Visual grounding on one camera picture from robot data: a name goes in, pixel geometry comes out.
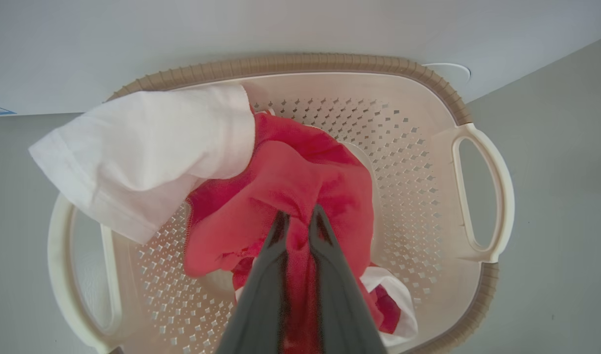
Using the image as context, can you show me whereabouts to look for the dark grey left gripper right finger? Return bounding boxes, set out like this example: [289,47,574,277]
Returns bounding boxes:
[308,204,387,354]

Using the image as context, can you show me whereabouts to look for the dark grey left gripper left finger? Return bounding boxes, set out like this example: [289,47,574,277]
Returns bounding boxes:
[217,210,291,354]

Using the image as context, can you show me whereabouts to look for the red and white garment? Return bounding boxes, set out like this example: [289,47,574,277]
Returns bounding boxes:
[29,85,419,354]

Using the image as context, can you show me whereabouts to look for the cream laundry basket brown rim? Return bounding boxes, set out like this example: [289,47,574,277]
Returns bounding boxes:
[47,53,515,354]

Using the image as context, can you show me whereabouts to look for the round white filter cover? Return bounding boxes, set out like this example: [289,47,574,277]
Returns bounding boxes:
[422,62,471,87]

